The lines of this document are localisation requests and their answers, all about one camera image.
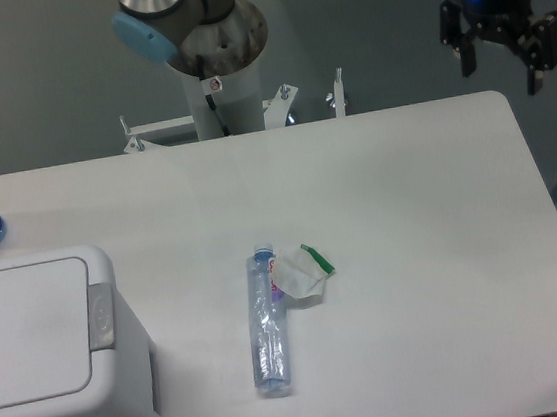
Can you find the white trash can lid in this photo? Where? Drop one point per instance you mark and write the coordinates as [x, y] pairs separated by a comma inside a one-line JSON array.
[[44, 340]]

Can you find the white plastic trash can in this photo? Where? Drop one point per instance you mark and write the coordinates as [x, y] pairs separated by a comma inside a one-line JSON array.
[[124, 379]]

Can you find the empty clear plastic bottle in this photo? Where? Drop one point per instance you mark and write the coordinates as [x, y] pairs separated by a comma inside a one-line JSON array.
[[269, 344]]

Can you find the crumpled white green paper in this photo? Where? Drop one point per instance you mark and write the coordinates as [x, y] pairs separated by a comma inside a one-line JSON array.
[[302, 274]]

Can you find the white clamp with bolt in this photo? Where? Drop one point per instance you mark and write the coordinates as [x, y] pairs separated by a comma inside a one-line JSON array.
[[336, 99]]

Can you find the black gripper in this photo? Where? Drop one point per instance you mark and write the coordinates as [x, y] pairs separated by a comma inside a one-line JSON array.
[[508, 22]]

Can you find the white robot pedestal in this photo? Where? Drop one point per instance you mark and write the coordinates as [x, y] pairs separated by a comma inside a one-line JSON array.
[[232, 105]]

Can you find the white metal base bracket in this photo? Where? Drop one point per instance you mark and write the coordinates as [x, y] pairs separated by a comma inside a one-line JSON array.
[[159, 131]]

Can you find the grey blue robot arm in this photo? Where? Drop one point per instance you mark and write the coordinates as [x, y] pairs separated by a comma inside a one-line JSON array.
[[215, 46]]

